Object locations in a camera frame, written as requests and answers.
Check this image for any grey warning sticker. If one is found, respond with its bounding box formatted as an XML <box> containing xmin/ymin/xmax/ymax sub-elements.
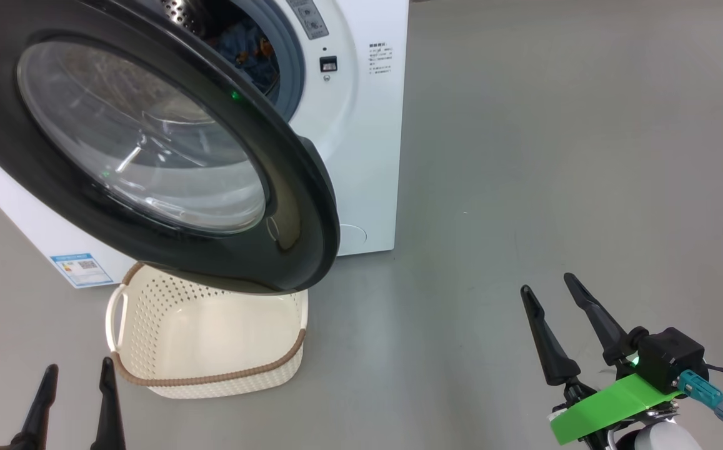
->
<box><xmin>286</xmin><ymin>0</ymin><xmax>329</xmax><ymax>41</ymax></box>

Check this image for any grey rubber door gasket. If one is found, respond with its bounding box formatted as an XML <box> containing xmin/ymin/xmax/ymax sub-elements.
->
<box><xmin>236</xmin><ymin>0</ymin><xmax>307</xmax><ymax>123</ymax></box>

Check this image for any right camera cable teal plug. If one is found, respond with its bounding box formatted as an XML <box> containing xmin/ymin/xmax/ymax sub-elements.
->
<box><xmin>679</xmin><ymin>364</ymin><xmax>723</xmax><ymax>431</ymax></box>

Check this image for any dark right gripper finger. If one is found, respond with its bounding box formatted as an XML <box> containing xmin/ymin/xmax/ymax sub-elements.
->
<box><xmin>564</xmin><ymin>272</ymin><xmax>637</xmax><ymax>366</ymax></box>
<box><xmin>521</xmin><ymin>285</ymin><xmax>581</xmax><ymax>386</ymax></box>

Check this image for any blue garment with orange cartoons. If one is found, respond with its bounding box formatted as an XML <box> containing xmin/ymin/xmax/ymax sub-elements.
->
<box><xmin>208</xmin><ymin>17</ymin><xmax>281</xmax><ymax>94</ymax></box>

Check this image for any round drain filter cover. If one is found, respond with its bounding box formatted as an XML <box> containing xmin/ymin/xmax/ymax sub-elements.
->
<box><xmin>336</xmin><ymin>224</ymin><xmax>368</xmax><ymax>254</ymax></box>

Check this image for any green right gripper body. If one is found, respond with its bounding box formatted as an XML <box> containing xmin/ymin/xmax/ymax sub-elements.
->
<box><xmin>550</xmin><ymin>374</ymin><xmax>685</xmax><ymax>450</ymax></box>

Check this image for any white front-load washing machine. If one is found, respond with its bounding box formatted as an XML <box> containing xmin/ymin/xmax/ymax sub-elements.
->
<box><xmin>0</xmin><ymin>0</ymin><xmax>410</xmax><ymax>288</ymax></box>

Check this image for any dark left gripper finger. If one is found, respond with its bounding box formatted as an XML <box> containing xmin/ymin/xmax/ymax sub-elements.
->
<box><xmin>91</xmin><ymin>357</ymin><xmax>126</xmax><ymax>450</ymax></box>
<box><xmin>0</xmin><ymin>364</ymin><xmax>59</xmax><ymax>450</ymax></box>

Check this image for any steel perforated washer drum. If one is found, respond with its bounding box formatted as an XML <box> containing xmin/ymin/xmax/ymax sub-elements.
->
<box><xmin>161</xmin><ymin>0</ymin><xmax>237</xmax><ymax>38</ymax></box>

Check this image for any round black glass washer door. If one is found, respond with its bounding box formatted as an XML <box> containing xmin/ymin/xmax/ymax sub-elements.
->
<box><xmin>0</xmin><ymin>0</ymin><xmax>341</xmax><ymax>296</ymax></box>

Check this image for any cream perforated plastic laundry basket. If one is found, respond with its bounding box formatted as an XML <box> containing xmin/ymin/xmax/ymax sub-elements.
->
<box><xmin>106</xmin><ymin>261</ymin><xmax>309</xmax><ymax>399</ymax></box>

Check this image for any blue energy label sticker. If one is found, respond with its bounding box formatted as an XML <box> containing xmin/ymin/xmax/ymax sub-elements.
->
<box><xmin>49</xmin><ymin>252</ymin><xmax>114</xmax><ymax>288</ymax></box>

